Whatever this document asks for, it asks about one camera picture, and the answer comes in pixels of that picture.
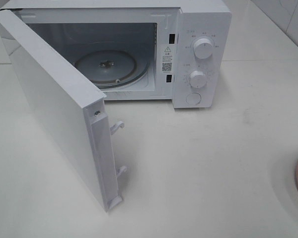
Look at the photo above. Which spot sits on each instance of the white round door button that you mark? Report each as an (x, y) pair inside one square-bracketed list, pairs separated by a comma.
[(193, 99)]

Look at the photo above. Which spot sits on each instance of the white microwave door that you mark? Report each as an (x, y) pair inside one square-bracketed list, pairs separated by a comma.
[(68, 105)]

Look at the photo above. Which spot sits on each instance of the glass microwave turntable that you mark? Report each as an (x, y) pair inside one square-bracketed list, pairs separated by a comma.
[(112, 68)]

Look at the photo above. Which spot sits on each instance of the white warning label sticker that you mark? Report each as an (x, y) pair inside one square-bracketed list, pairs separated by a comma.
[(167, 52)]

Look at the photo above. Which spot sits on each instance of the white microwave oven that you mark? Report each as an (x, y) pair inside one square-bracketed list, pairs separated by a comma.
[(75, 28)]

